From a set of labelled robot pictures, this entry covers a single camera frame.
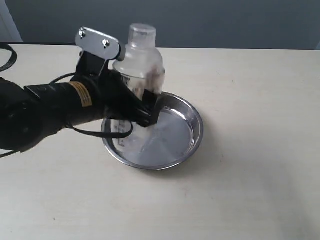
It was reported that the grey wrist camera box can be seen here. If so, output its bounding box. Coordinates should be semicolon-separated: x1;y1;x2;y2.
75;27;126;62

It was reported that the clear plastic shaker bottle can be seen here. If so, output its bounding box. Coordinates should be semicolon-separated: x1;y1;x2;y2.
110;23;166;147

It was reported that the round stainless steel dish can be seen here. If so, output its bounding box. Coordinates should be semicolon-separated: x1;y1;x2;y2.
102;92;204;171

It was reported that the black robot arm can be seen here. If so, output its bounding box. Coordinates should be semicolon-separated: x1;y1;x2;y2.
0;51;161;157

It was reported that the black cable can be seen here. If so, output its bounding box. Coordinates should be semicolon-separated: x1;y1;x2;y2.
0;42;135;159

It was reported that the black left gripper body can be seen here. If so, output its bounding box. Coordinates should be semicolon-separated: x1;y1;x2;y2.
69;51;150;127

